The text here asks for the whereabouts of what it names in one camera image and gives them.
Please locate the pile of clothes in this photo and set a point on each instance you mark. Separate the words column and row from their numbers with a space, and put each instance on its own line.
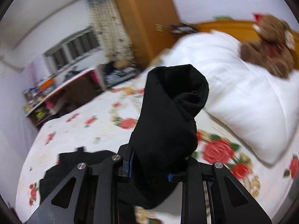
column 119, row 73

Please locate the dark items on headboard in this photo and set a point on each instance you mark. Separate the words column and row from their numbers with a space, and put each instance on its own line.
column 183, row 28

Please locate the patterned curtain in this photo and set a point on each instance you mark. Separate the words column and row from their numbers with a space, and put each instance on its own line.
column 105, row 23

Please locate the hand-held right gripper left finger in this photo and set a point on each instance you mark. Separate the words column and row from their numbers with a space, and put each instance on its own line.
column 129, row 166

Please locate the barred window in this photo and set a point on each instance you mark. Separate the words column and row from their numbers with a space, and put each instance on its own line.
column 74, row 46

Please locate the wooden headboard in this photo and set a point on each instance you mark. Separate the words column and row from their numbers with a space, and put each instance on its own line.
column 229, row 26

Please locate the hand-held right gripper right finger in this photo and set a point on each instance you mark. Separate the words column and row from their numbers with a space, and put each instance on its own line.
column 170, row 177

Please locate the floral bed blanket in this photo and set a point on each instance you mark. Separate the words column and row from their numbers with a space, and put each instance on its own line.
column 93, row 133

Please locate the white duvet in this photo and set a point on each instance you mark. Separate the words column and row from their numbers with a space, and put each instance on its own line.
column 233, row 79

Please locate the black garment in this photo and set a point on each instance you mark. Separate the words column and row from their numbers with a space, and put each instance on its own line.
column 168, row 112

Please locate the wooden desk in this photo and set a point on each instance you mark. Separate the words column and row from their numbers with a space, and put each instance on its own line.
column 74, row 84

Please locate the brown teddy bear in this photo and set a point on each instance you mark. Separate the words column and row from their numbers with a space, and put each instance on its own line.
column 268, row 51

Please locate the wooden wardrobe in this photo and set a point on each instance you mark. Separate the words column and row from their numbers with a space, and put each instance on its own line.
column 144, row 16

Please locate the cluttered wooden shelf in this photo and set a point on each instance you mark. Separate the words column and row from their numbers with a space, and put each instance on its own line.
column 35, row 102

